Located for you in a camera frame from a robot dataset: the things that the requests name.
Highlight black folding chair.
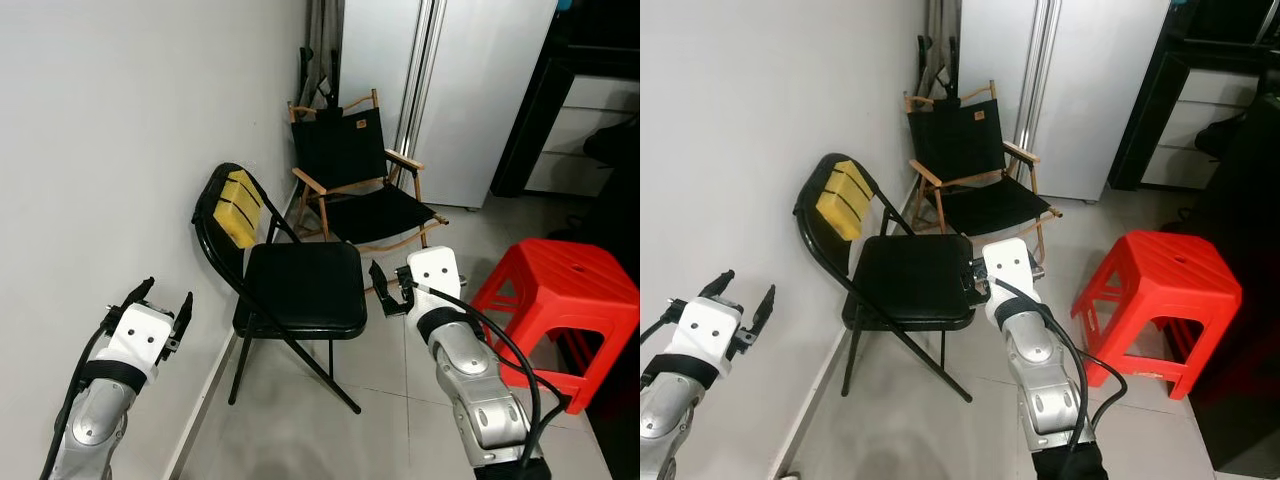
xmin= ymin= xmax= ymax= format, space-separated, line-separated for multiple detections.
xmin=793 ymin=152 xmax=976 ymax=403
xmin=192 ymin=162 xmax=369 ymax=416

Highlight black bulky object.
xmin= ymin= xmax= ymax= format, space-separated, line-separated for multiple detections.
xmin=1190 ymin=90 xmax=1280 ymax=471
xmin=580 ymin=118 xmax=641 ymax=480

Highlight yellow rectangular pad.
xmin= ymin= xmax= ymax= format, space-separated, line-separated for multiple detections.
xmin=215 ymin=170 xmax=263 ymax=249
xmin=815 ymin=160 xmax=873 ymax=241

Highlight wooden black fabric armchair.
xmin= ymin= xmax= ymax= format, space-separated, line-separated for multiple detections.
xmin=905 ymin=80 xmax=1064 ymax=266
xmin=288 ymin=88 xmax=451 ymax=263

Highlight red object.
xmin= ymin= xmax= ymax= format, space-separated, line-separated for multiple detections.
xmin=1070 ymin=230 xmax=1244 ymax=401
xmin=470 ymin=238 xmax=641 ymax=416

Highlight silver fridge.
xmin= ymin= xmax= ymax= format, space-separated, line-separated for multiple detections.
xmin=340 ymin=0 xmax=561 ymax=211
xmin=958 ymin=0 xmax=1171 ymax=203

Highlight black cabinet white drawers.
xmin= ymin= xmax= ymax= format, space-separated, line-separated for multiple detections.
xmin=490 ymin=0 xmax=641 ymax=201
xmin=1108 ymin=0 xmax=1280 ymax=191

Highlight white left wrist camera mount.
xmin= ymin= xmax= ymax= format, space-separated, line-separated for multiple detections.
xmin=100 ymin=303 xmax=176 ymax=386
xmin=665 ymin=297 xmax=746 ymax=381

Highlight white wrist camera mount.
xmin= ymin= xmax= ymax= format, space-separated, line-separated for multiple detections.
xmin=100 ymin=303 xmax=176 ymax=386
xmin=405 ymin=247 xmax=466 ymax=341
xmin=665 ymin=297 xmax=746 ymax=381
xmin=982 ymin=237 xmax=1041 ymax=331

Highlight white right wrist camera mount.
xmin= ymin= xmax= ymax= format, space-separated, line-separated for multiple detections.
xmin=405 ymin=247 xmax=466 ymax=341
xmin=982 ymin=237 xmax=1041 ymax=331

